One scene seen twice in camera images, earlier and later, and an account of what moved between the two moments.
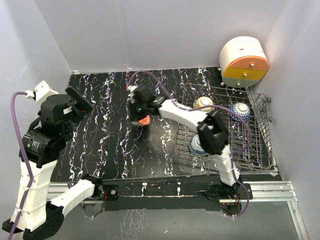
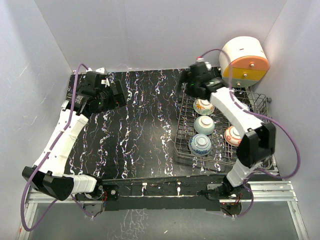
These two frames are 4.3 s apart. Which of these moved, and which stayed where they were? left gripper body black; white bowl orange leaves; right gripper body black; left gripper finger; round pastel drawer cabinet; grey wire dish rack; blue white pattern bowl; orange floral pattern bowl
Moved: left gripper finger; left gripper body black; right gripper body black; orange floral pattern bowl
Stayed: round pastel drawer cabinet; grey wire dish rack; white bowl orange leaves; blue white pattern bowl
